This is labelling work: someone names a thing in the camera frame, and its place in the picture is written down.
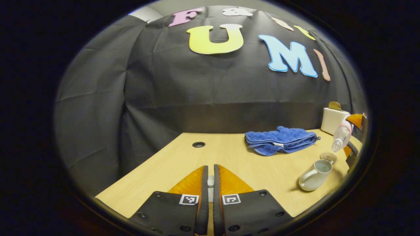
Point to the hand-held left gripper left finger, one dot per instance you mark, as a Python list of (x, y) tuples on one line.
[(204, 209)]

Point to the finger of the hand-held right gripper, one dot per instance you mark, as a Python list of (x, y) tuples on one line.
[(363, 126), (353, 154)]

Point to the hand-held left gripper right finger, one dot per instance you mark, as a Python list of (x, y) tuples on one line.
[(217, 209)]

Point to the clear water bottle pink label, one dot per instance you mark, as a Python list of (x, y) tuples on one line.
[(339, 137)]

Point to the white teacup lid blue pattern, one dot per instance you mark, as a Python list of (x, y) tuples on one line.
[(210, 185)]

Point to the round cork coaster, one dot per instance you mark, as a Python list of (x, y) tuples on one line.
[(328, 156)]

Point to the white teacup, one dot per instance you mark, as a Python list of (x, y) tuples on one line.
[(315, 177)]

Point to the cream white toaster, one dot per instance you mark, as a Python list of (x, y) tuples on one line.
[(331, 121)]

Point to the brown toast slice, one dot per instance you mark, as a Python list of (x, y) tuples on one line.
[(334, 105)]

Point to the blue folded towel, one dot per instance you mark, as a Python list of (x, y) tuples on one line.
[(282, 139)]

